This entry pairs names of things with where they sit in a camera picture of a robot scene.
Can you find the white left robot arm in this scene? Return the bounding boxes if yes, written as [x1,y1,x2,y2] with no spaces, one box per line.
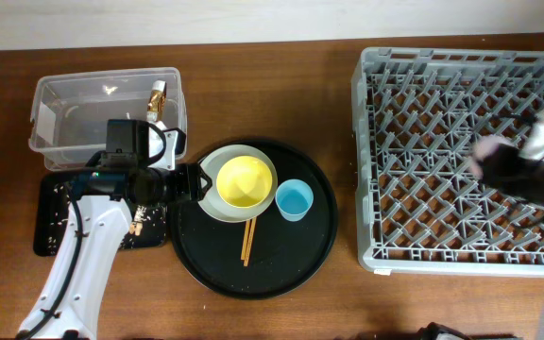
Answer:
[16,163,213,339]

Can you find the round black tray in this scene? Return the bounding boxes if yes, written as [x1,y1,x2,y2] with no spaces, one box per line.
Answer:
[167,139,339,299]

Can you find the food scraps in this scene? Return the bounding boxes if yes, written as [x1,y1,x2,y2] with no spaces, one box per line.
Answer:
[33,183,167,257]

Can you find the yellow bowl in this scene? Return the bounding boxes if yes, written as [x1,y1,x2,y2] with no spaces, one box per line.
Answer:
[216,156,273,209]

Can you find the grey dishwasher rack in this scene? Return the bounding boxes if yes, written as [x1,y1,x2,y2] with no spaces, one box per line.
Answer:
[351,47,544,278]

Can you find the grey round plate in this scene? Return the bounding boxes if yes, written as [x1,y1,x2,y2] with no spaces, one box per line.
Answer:
[198,144,278,223]

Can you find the wooden chopstick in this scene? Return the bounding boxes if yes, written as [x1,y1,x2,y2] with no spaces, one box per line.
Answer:
[240,219,251,261]
[244,217,257,267]

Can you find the clear plastic waste bin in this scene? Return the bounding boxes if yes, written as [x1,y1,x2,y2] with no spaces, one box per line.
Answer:
[28,67,188,171]

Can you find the light blue cup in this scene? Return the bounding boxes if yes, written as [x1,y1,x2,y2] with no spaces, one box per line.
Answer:
[275,179,314,222]

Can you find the pink cup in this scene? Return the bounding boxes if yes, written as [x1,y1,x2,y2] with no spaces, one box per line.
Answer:
[468,135,518,179]

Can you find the black rectangular tray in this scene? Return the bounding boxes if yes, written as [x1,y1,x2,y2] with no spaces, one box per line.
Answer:
[33,170,168,257]

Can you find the gold snack wrapper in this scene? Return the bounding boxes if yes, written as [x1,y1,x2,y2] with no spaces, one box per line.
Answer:
[146,80,166,123]

